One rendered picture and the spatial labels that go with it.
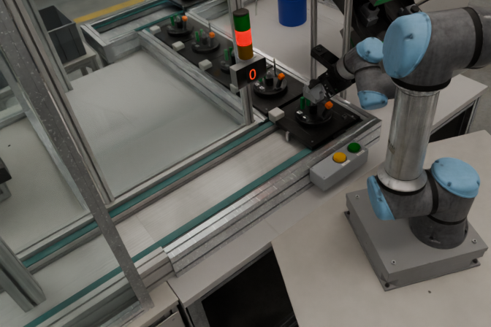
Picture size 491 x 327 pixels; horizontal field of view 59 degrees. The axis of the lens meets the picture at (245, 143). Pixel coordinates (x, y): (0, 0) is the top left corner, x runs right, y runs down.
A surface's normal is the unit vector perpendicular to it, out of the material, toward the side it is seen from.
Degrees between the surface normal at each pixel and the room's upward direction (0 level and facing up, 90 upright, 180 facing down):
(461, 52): 82
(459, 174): 8
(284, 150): 0
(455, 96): 0
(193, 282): 0
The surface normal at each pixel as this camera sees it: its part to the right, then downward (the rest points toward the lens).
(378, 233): -0.09, -0.73
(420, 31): -0.06, -0.20
